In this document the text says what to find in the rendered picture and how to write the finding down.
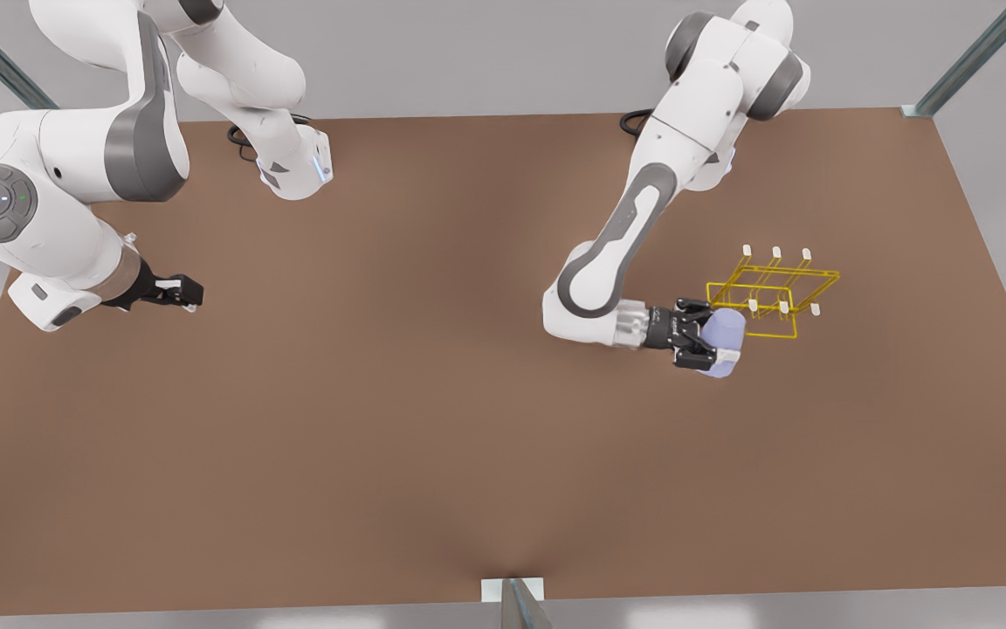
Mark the pale lavender cup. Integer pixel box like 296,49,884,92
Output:
699,308,748,379

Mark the yellow wire cup holder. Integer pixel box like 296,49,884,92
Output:
706,245,842,341

